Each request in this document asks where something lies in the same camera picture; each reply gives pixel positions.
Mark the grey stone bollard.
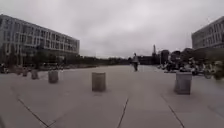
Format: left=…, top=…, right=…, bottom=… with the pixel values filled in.
left=174, top=72, right=193, bottom=96
left=91, top=71, right=107, bottom=93
left=22, top=68, right=29, bottom=78
left=47, top=70, right=60, bottom=84
left=31, top=69, right=39, bottom=80

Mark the person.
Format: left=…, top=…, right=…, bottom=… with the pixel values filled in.
left=131, top=52, right=140, bottom=73

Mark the distant tower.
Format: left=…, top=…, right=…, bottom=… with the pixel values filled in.
left=152, top=44, right=157, bottom=57

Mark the row of dark trees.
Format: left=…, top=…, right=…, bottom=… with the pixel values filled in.
left=159, top=47, right=224, bottom=65

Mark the row of parked bicycles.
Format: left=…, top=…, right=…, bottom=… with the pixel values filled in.
left=157, top=57, right=224, bottom=81

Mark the long grey office building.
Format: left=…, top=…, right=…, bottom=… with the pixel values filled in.
left=0, top=13, right=81, bottom=66

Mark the grey building with windows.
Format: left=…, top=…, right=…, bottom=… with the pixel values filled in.
left=191, top=15, right=224, bottom=50

